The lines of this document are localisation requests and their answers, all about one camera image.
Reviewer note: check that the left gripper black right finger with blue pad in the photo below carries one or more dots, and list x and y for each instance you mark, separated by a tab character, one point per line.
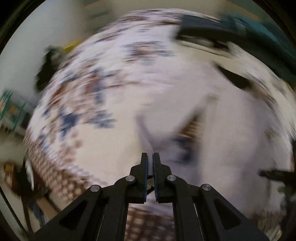
200	213

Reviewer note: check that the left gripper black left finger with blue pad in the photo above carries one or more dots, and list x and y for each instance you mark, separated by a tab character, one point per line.
99	213

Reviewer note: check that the beige long-sleeve shirt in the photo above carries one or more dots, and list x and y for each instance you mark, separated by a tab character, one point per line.
220	128

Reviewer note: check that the dark folded clothes stack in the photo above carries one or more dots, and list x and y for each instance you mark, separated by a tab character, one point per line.
210	35

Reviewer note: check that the floral bed blanket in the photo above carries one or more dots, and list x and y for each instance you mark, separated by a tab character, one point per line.
84	128

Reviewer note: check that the teal folded quilt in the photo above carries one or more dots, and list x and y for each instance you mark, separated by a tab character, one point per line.
266	42

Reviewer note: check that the teal storage shelf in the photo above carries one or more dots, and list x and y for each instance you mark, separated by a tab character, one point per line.
12	109

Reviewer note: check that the yellow box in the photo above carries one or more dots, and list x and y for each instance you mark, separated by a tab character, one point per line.
68	48

